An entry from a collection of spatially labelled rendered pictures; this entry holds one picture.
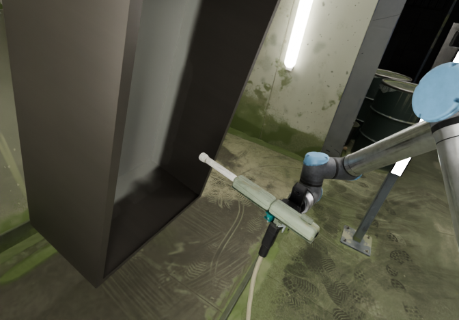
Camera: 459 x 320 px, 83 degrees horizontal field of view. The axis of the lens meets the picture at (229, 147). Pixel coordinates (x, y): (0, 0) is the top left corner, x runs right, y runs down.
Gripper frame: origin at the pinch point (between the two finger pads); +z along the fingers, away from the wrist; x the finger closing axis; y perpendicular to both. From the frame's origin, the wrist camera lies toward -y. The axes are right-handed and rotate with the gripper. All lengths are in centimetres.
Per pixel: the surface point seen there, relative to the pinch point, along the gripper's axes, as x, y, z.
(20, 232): 108, 78, 34
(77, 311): 53, 82, 30
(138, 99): 70, -11, 5
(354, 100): 26, -25, -181
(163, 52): 69, -32, -2
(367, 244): -37, 56, -122
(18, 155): 131, 46, 27
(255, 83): 119, -5, -169
